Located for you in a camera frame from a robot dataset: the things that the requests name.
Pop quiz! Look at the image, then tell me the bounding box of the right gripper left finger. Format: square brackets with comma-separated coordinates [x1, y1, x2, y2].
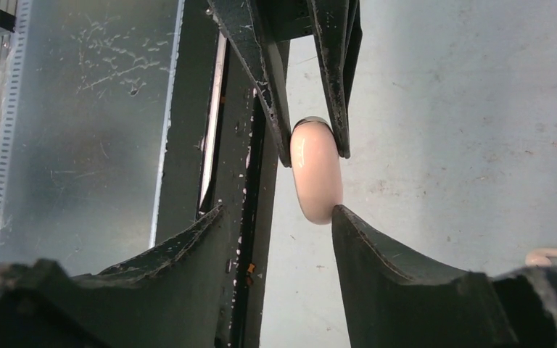
[0, 205, 226, 347]

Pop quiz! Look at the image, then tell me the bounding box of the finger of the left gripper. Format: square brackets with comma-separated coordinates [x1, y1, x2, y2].
[307, 0, 363, 159]
[208, 0, 292, 167]

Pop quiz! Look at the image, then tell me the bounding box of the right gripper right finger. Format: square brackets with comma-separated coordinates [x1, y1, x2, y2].
[331, 205, 557, 347]

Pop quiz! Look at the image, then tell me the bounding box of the pink earbud charging case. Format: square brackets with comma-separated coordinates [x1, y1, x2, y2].
[290, 116, 343, 225]

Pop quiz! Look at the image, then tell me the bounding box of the white slotted cable duct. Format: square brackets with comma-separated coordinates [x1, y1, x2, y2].
[0, 0, 33, 264]

